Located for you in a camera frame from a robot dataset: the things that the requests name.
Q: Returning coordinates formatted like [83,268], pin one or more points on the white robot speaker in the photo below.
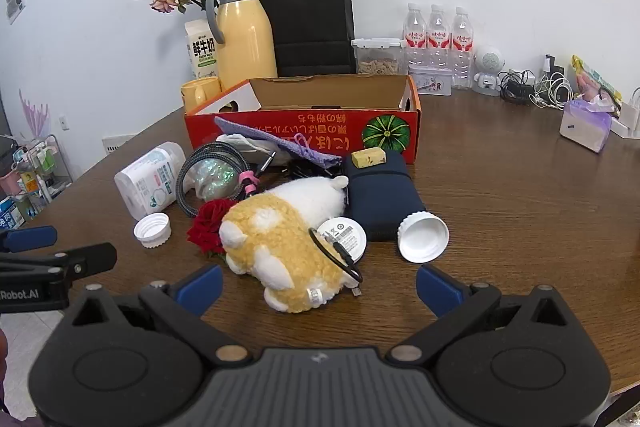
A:
[487,62]

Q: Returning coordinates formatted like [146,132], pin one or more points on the large white jar cap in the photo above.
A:
[424,239]

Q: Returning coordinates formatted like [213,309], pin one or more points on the navy blue pouch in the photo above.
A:
[380,197]

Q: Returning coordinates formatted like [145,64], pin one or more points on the iridescent glitter pouch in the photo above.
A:
[215,179]

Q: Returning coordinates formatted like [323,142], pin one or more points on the colourful snack packet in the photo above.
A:
[592,79]

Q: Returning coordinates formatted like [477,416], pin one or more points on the yellow thermos jug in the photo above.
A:
[245,42]

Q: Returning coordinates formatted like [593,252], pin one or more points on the white round disc device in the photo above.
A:
[345,237]

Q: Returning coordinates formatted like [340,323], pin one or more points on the clear water bottle red label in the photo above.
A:
[415,37]
[438,38]
[462,47]

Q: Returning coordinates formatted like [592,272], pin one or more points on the yellow mug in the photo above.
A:
[200,93]

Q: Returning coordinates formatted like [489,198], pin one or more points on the red artificial rose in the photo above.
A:
[207,224]

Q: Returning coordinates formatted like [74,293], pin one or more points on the purple tissue pack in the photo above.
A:
[585,127]

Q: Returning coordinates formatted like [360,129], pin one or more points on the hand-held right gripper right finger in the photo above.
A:
[440,289]

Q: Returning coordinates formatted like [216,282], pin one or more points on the white wall socket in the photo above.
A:
[63,122]

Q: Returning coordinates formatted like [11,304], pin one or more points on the purple branch decoration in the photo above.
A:
[32,117]

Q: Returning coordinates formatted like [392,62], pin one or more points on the printed white tin box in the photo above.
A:
[430,82]

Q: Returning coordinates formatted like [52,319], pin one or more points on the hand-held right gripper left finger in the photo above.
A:
[200,288]

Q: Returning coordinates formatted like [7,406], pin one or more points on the white plastic jar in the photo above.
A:
[147,179]

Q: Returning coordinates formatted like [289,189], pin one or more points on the blue white carton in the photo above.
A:
[10,214]

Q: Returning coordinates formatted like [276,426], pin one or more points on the clear seed container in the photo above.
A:
[377,66]

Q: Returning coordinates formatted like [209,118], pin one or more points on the red cardboard box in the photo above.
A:
[300,124]

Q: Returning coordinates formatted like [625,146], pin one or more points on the black paper bag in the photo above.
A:
[305,22]

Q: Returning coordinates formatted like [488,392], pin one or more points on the purple cloth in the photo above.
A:
[260,137]

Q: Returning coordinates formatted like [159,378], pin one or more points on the small white ribbed lid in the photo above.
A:
[152,231]

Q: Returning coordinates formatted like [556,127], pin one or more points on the white milk carton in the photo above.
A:
[200,52]

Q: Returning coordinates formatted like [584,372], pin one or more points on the white charger box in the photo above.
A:
[627,117]

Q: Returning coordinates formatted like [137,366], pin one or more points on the metal storage rack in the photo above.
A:
[45,172]

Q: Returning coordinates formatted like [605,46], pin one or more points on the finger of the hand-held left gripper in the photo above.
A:
[27,239]
[92,257]

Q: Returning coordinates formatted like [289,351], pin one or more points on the yellow white plush toy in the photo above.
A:
[280,237]

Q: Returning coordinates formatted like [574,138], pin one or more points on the black upright charger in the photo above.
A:
[551,66]

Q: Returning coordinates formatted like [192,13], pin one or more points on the yellow eraser block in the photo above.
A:
[370,158]

